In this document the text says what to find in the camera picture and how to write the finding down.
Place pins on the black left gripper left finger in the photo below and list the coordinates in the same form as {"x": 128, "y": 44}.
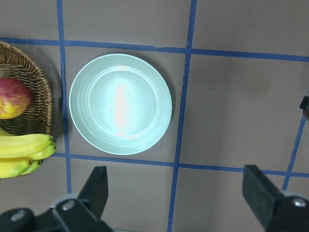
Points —
{"x": 83, "y": 213}

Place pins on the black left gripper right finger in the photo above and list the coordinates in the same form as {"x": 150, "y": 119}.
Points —
{"x": 276, "y": 210}

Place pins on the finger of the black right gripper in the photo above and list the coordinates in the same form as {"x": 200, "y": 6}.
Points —
{"x": 304, "y": 106}

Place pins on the light green plate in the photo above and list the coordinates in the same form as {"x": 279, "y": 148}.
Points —
{"x": 120, "y": 104}

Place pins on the yellow banana bunch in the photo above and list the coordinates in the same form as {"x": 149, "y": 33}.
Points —
{"x": 23, "y": 154}

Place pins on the red yellow apple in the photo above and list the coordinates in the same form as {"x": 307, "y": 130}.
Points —
{"x": 15, "y": 97}

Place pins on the brown wicker basket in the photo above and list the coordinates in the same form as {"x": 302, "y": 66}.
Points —
{"x": 25, "y": 114}

